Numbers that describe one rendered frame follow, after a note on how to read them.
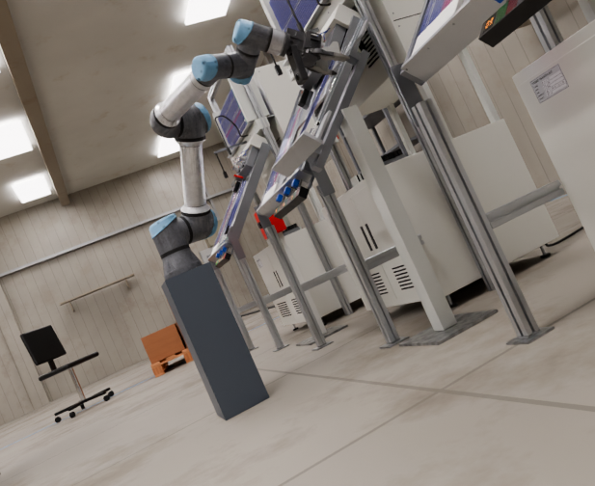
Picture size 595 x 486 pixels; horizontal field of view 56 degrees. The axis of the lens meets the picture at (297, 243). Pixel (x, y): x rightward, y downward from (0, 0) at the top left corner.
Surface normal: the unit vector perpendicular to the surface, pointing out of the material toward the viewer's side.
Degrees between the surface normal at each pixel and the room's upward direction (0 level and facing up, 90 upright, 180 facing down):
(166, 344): 90
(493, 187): 90
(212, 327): 90
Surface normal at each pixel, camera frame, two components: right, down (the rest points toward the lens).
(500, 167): 0.31, -0.18
